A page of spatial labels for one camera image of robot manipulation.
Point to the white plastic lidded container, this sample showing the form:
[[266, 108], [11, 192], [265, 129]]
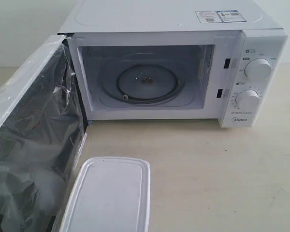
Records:
[[110, 194]]

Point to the white microwave door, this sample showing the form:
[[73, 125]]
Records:
[[41, 130]]

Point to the white microwave oven body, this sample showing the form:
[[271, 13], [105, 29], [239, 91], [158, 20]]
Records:
[[223, 36]]

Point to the lower white control knob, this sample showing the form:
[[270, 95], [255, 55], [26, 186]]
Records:
[[247, 100]]

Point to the white control knob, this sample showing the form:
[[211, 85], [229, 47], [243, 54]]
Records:
[[257, 69], [247, 100]]

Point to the upper white control knob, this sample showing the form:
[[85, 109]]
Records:
[[257, 69]]

